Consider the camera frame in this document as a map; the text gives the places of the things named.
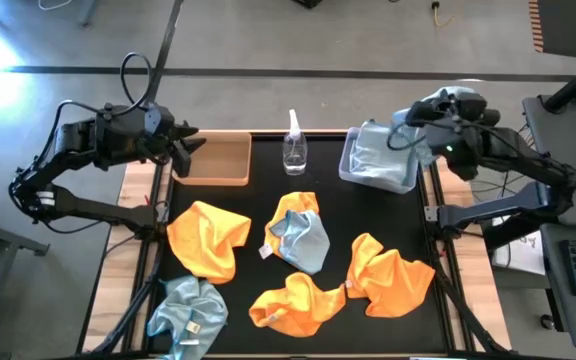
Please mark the black mat with striped edge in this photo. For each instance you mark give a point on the black mat with striped edge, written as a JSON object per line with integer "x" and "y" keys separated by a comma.
{"x": 568, "y": 25}

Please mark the grey metal cart frame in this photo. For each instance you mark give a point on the grey metal cart frame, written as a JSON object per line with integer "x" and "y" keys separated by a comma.
{"x": 8, "y": 240}

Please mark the pale blue plastic basket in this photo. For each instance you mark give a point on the pale blue plastic basket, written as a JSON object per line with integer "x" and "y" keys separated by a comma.
{"x": 383, "y": 186}

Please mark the white paper sheet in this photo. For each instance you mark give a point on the white paper sheet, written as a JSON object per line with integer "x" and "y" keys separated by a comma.
{"x": 523, "y": 255}

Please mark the black table mat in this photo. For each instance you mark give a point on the black table mat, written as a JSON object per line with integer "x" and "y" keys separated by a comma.
{"x": 348, "y": 220}

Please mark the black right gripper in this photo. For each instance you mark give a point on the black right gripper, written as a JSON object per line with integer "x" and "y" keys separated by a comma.
{"x": 460, "y": 112}

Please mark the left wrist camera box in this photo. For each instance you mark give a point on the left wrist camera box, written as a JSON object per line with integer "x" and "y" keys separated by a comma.
{"x": 154, "y": 120}

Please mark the light blue microfiber towel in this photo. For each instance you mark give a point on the light blue microfiber towel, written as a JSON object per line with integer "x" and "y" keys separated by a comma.
{"x": 188, "y": 305}
{"x": 380, "y": 155}
{"x": 303, "y": 242}

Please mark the black diagonal frame strut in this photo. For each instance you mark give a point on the black diagonal frame strut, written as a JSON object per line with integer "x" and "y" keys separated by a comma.
{"x": 463, "y": 310}
{"x": 133, "y": 310}

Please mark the black caster wheel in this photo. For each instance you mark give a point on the black caster wheel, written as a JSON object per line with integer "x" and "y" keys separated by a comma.
{"x": 548, "y": 322}

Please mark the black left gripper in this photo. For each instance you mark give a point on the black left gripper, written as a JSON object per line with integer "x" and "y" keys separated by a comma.
{"x": 153, "y": 145}

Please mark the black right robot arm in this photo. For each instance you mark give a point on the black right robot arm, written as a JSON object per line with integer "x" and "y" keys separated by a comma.
{"x": 493, "y": 210}

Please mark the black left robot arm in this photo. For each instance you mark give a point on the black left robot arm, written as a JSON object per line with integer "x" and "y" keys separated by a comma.
{"x": 93, "y": 210}

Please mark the black pole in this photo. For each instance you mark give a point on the black pole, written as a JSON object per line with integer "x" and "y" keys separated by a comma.
{"x": 575, "y": 85}

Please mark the clear spray bottle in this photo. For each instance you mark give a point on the clear spray bottle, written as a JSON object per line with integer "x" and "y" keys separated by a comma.
{"x": 295, "y": 155}

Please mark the orange microfiber towel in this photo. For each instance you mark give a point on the orange microfiber towel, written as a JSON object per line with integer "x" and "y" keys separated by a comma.
{"x": 298, "y": 305}
{"x": 393, "y": 280}
{"x": 208, "y": 240}
{"x": 295, "y": 201}

